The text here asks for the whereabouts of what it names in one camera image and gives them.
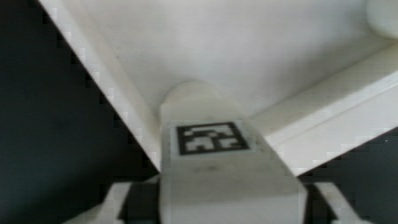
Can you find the white square tabletop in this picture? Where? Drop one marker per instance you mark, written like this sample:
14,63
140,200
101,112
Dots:
286,52

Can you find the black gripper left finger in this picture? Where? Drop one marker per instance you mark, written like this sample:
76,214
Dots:
128,206

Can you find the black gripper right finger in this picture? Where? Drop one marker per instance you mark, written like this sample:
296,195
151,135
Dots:
344,214

